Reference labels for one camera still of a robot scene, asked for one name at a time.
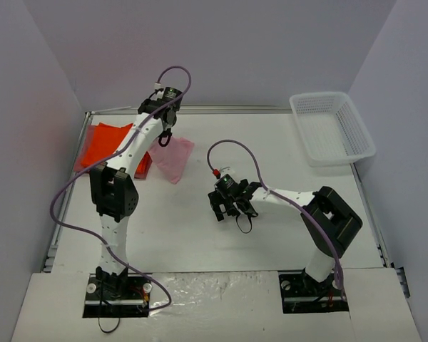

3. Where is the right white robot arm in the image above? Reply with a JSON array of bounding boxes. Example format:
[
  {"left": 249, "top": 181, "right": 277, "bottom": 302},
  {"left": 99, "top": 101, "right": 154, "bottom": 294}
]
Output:
[{"left": 208, "top": 174, "right": 363, "bottom": 294}]

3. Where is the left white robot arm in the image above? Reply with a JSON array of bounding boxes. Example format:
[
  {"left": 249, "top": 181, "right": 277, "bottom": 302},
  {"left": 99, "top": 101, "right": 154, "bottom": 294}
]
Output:
[{"left": 89, "top": 87, "right": 182, "bottom": 298}]

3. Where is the folded orange t shirt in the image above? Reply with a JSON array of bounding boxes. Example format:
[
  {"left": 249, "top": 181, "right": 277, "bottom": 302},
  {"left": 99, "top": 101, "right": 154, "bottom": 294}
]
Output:
[{"left": 81, "top": 122, "right": 154, "bottom": 179}]

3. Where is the white plastic basket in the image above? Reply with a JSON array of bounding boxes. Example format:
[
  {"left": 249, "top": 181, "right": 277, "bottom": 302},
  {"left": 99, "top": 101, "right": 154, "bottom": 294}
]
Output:
[{"left": 289, "top": 91, "right": 376, "bottom": 167}]

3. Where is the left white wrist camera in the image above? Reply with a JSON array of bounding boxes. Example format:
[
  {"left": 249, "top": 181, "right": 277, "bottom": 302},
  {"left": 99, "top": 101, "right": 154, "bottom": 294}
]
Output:
[{"left": 154, "top": 82, "right": 165, "bottom": 99}]

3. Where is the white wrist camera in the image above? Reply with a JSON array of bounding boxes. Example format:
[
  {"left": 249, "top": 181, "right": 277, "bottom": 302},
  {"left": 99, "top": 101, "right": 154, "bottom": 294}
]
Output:
[
  {"left": 215, "top": 167, "right": 233, "bottom": 178},
  {"left": 154, "top": 82, "right": 165, "bottom": 99}
]

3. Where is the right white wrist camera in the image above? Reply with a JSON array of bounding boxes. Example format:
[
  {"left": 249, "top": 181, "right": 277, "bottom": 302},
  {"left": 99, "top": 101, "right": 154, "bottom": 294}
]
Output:
[{"left": 215, "top": 167, "right": 233, "bottom": 178}]

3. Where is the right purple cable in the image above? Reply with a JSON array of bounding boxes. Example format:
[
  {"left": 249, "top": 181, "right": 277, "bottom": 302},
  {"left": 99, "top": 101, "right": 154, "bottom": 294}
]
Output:
[{"left": 206, "top": 140, "right": 345, "bottom": 300}]

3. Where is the purple cable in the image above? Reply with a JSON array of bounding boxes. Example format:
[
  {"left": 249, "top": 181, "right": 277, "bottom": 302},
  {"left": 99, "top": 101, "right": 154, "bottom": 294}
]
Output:
[
  {"left": 49, "top": 66, "right": 193, "bottom": 310},
  {"left": 206, "top": 140, "right": 345, "bottom": 300}
]

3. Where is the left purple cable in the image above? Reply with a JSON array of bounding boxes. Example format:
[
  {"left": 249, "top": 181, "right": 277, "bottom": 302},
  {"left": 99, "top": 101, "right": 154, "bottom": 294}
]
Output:
[{"left": 49, "top": 66, "right": 193, "bottom": 310}]

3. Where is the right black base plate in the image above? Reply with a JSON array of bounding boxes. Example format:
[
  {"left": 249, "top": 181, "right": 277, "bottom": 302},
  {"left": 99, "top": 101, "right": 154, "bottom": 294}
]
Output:
[{"left": 278, "top": 271, "right": 349, "bottom": 314}]

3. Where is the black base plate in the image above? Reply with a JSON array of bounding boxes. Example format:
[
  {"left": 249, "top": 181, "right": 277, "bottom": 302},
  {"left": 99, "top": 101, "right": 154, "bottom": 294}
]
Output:
[
  {"left": 83, "top": 274, "right": 153, "bottom": 318},
  {"left": 278, "top": 271, "right": 349, "bottom": 314}
]

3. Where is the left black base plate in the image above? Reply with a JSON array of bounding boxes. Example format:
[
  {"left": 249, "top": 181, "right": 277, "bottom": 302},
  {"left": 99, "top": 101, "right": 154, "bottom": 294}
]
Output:
[{"left": 83, "top": 274, "right": 153, "bottom": 318}]

